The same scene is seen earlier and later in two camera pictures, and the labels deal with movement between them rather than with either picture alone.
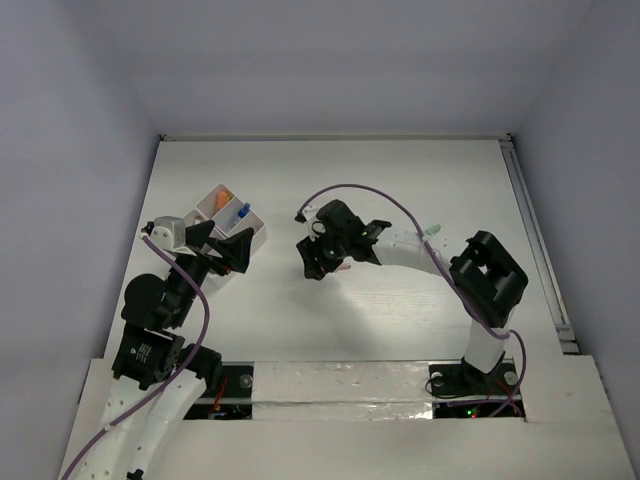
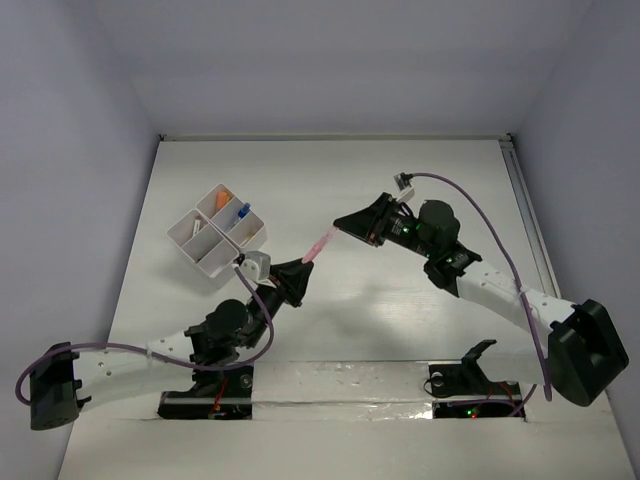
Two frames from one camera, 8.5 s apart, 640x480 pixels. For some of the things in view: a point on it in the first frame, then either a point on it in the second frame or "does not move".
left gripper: (211, 255) → (286, 285)
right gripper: (312, 267) → (370, 223)
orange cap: (222, 199) does not move
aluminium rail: (554, 297) does not move
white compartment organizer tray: (231, 216) does not move
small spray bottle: (244, 210) does not move
